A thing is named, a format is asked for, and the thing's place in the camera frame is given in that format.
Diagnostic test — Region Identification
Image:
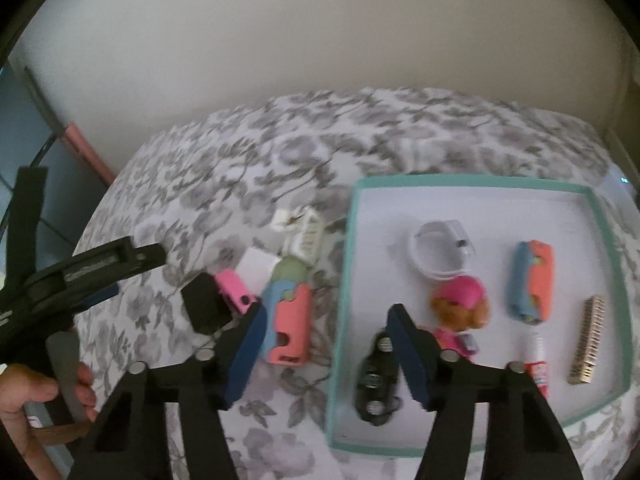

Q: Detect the white power strip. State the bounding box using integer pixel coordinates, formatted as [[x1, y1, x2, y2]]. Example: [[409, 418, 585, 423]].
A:
[[597, 164, 637, 210]]

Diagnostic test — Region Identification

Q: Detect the teal shallow box tray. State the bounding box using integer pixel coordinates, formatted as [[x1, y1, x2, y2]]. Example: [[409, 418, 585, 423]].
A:
[[326, 174, 632, 457]]

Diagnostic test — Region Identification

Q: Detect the black toy car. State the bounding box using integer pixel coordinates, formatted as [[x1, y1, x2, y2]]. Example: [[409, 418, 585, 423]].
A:
[[354, 330, 402, 427]]

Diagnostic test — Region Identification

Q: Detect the small blue coral case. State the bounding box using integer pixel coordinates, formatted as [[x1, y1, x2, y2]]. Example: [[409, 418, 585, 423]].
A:
[[506, 240, 555, 325]]

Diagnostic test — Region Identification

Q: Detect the grey floral blanket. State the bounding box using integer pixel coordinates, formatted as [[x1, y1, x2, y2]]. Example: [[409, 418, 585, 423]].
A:
[[76, 89, 612, 479]]

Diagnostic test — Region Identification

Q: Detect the gold patterned lighter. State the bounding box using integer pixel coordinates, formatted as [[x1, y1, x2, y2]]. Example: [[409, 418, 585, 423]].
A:
[[567, 295, 605, 385]]

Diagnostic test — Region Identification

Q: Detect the white smartwatch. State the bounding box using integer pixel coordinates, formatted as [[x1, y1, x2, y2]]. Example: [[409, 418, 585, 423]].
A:
[[408, 220, 475, 281]]

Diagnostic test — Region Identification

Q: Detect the black power adapter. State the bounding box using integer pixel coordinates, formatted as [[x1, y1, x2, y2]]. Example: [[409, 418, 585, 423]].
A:
[[180, 272, 232, 335]]

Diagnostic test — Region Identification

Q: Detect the person's left hand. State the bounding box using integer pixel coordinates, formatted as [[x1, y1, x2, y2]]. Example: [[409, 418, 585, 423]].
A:
[[0, 361, 99, 480]]

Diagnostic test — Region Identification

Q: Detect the white power adapter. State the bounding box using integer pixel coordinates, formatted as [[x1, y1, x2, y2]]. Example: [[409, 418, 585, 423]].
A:
[[235, 247, 281, 296]]

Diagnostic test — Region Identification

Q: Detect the pink puppy toy figure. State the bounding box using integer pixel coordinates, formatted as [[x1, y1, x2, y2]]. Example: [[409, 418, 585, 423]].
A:
[[430, 275, 490, 359]]

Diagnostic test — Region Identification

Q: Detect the pink kids smartwatch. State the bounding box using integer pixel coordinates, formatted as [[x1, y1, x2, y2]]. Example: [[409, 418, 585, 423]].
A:
[[214, 269, 258, 314]]

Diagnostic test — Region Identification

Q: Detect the red glue bottle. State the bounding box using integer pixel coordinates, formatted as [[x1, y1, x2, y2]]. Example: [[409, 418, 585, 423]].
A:
[[524, 330, 549, 398]]

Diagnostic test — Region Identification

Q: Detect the large blue coral case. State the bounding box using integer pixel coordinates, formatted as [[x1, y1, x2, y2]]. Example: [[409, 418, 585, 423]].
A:
[[262, 280, 312, 366]]

